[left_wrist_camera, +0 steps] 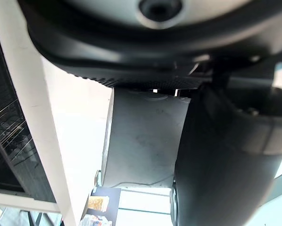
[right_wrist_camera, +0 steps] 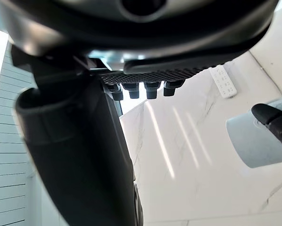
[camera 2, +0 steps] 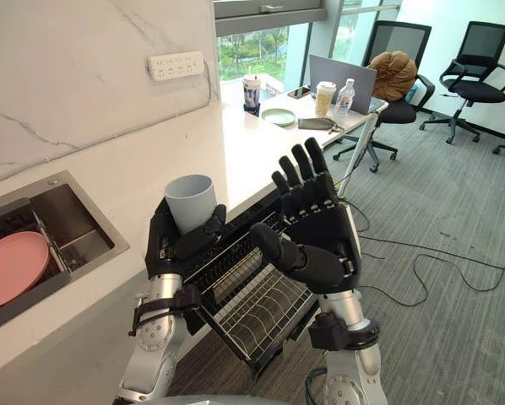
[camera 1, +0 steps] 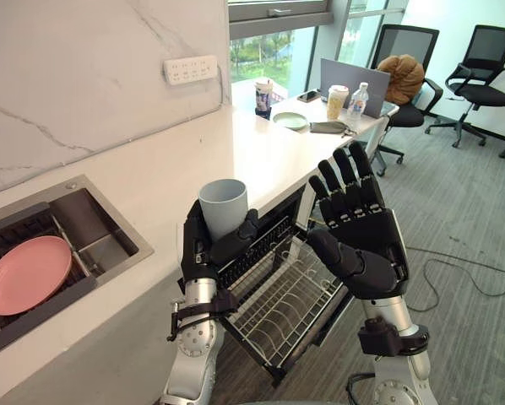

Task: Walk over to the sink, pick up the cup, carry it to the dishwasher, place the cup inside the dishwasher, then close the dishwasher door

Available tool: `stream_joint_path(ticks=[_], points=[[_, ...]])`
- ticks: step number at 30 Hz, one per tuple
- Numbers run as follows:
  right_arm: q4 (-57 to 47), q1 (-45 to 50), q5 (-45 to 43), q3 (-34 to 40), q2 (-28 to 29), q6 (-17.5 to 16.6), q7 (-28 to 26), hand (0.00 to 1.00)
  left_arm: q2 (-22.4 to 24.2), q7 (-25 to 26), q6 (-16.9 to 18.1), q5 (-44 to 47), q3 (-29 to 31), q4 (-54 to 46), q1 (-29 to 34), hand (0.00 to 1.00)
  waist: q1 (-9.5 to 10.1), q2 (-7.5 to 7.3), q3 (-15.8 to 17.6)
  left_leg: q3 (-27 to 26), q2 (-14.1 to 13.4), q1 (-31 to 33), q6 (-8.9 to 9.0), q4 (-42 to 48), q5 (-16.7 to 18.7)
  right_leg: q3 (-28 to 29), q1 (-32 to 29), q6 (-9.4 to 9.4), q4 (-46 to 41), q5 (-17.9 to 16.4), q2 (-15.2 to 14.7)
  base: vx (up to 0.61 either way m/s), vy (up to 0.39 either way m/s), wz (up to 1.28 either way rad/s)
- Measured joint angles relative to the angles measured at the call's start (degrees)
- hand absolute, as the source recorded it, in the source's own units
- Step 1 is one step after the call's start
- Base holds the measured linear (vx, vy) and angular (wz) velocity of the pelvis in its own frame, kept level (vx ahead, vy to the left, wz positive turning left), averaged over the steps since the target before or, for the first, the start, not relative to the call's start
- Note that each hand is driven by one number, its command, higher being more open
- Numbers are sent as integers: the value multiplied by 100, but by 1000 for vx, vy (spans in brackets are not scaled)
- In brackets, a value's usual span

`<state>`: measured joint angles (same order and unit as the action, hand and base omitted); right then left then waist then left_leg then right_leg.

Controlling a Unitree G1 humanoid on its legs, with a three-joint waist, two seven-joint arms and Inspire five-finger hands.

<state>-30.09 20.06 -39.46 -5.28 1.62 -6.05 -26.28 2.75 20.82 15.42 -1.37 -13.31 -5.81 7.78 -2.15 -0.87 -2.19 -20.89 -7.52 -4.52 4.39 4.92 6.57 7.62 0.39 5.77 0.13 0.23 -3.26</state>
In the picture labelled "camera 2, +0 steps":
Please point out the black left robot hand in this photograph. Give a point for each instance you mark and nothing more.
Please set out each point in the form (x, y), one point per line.
(193, 246)

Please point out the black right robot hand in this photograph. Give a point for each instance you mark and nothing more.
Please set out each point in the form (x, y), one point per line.
(320, 236)

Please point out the light blue plastic cup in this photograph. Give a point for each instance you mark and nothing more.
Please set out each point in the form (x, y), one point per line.
(191, 202)

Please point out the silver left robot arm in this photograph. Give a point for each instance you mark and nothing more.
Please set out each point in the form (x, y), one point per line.
(159, 333)

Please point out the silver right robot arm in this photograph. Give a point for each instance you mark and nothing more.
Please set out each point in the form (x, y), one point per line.
(349, 341)

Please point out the paper coffee cup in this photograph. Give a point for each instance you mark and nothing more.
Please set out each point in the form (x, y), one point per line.
(325, 98)

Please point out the stainless steel sink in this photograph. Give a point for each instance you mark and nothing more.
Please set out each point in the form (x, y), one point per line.
(45, 249)

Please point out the tall printed drink cup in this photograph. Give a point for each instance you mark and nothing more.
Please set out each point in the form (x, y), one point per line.
(251, 95)

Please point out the grey cloth pouch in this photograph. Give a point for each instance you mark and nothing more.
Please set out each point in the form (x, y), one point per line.
(318, 123)

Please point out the white desk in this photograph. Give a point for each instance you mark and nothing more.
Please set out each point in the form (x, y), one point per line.
(328, 114)

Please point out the green plate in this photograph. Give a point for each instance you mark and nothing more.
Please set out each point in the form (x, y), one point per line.
(278, 116)

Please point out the clear plastic water bottle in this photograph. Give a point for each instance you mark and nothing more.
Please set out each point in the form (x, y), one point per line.
(344, 101)

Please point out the smartphone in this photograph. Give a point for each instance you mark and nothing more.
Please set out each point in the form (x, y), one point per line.
(300, 92)

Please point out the grey laptop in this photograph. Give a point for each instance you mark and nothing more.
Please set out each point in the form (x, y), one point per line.
(341, 84)

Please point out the black mesh office chair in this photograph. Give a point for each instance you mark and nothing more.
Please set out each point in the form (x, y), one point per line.
(392, 84)
(476, 80)

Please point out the brown cushion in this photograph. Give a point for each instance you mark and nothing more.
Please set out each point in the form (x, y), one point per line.
(394, 76)

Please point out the white power strip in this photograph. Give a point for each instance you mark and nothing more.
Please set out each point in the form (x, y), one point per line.
(176, 65)

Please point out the pink plate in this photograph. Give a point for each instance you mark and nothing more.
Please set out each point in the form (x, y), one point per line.
(12, 270)

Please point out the window frame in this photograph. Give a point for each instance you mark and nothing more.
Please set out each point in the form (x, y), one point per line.
(278, 12)

